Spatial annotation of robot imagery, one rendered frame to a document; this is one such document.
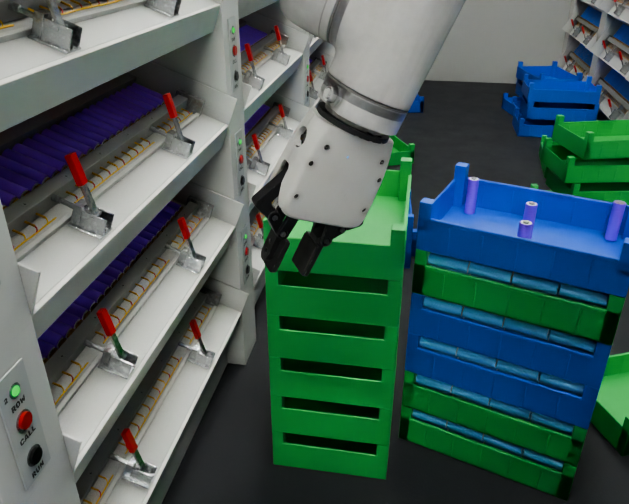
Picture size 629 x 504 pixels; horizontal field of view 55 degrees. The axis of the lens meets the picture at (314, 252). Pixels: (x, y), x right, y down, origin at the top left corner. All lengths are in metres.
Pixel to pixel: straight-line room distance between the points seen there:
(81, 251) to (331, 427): 0.55
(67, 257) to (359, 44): 0.36
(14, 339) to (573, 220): 0.85
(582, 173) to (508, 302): 1.09
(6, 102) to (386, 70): 0.32
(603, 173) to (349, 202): 1.49
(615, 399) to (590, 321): 0.47
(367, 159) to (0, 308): 0.35
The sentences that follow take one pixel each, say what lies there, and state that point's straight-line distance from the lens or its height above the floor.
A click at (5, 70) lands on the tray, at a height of 0.74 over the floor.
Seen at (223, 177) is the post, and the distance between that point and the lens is 1.14.
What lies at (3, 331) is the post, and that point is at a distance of 0.57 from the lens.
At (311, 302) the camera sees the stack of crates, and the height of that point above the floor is 0.35.
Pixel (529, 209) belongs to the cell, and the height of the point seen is 0.46.
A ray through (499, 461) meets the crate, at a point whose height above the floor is 0.03.
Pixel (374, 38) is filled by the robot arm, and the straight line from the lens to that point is 0.54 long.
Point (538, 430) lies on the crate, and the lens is 1.08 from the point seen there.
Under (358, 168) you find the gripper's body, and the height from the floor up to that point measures 0.64.
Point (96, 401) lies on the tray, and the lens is 0.79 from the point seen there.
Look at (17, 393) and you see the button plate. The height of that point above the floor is 0.49.
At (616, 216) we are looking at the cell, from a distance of 1.05.
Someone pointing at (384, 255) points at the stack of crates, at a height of 0.44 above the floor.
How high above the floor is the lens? 0.84
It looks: 28 degrees down
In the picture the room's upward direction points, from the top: straight up
